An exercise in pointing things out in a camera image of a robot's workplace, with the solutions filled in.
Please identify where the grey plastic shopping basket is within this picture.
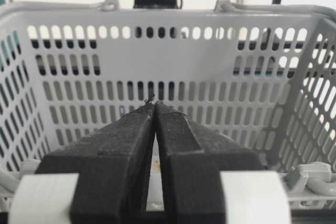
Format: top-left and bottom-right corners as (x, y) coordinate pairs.
(0, 0), (336, 216)

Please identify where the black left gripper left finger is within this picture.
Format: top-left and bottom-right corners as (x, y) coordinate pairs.
(7, 101), (155, 224)

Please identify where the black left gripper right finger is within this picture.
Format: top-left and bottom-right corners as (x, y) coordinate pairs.
(154, 100), (291, 224)

